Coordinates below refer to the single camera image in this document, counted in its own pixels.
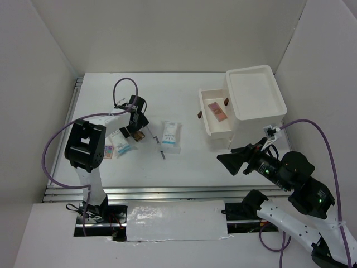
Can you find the white drawer cabinet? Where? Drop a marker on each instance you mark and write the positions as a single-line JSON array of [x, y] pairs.
[[254, 101]]

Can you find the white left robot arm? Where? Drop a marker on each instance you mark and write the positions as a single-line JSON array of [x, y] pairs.
[[88, 141]]

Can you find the brown eyeshadow palette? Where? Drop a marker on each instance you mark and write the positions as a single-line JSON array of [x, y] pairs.
[[138, 135]]

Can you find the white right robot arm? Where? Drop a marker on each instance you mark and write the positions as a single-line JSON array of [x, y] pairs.
[[329, 242]]

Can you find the colourful eyeshadow palette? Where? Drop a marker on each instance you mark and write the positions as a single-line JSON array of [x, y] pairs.
[[108, 151]]

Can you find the pink blush palette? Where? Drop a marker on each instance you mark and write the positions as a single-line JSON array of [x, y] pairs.
[[217, 111]]

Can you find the white foil cover plate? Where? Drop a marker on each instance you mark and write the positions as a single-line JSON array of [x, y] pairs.
[[176, 221]]

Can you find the white cotton pad pack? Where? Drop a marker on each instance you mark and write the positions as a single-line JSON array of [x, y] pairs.
[[170, 138], [121, 144]]

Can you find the grey eyebrow razor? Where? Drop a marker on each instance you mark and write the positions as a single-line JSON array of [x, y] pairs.
[[152, 134]]

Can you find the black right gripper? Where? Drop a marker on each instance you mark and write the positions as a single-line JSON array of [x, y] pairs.
[[247, 153]]

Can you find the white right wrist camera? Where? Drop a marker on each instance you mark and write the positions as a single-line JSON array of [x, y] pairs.
[[273, 133]]

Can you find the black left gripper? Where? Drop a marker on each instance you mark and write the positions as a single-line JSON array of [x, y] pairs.
[[141, 121]]

